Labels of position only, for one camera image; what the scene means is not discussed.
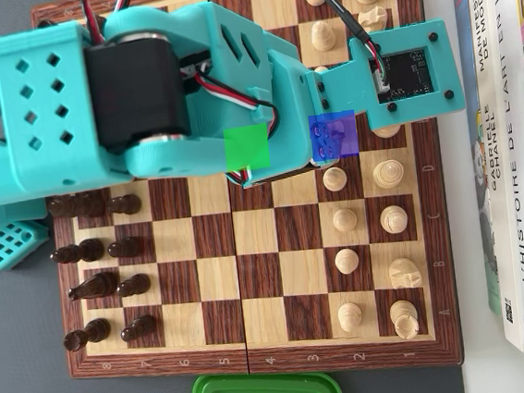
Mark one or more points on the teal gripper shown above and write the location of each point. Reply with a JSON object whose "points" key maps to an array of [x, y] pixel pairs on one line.
{"points": [[293, 124]]}

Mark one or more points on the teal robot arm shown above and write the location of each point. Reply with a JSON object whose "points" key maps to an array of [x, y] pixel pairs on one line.
{"points": [[49, 110]]}

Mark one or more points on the wooden folding chess board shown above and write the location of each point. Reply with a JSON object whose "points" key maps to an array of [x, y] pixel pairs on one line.
{"points": [[258, 252]]}

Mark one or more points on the white wooden king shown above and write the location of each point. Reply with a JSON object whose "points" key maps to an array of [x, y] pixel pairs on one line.
{"points": [[388, 132]]}

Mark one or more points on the white wooden queen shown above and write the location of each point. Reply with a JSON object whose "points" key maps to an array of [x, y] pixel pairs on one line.
{"points": [[387, 174]]}

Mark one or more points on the white wooden bishop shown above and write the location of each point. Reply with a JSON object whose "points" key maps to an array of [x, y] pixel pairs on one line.
{"points": [[393, 219]]}

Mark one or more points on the white wooden knight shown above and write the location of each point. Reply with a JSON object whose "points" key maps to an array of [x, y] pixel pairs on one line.
{"points": [[372, 18], [404, 272]]}

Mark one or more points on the white Gabrielle Chanel book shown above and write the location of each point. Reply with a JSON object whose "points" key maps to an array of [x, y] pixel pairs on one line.
{"points": [[502, 229]]}

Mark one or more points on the dark brown wooden pawn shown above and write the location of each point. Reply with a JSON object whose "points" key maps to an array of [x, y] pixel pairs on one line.
{"points": [[139, 327], [125, 204], [134, 285], [125, 248]]}

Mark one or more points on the dark brown wooden queen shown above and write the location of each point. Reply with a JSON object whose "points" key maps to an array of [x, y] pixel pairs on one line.
{"points": [[79, 207]]}

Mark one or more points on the dark brown wooden bishop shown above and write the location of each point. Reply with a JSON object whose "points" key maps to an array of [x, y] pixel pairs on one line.
{"points": [[86, 250]]}

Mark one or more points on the dark brown wooden knight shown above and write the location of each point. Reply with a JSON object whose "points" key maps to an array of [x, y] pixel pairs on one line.
{"points": [[96, 285]]}

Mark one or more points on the dark brown wooden rook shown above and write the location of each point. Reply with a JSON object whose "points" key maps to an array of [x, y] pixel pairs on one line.
{"points": [[43, 24], [89, 334]]}

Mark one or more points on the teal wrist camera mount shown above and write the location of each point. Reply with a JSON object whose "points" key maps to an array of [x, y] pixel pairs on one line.
{"points": [[445, 72]]}

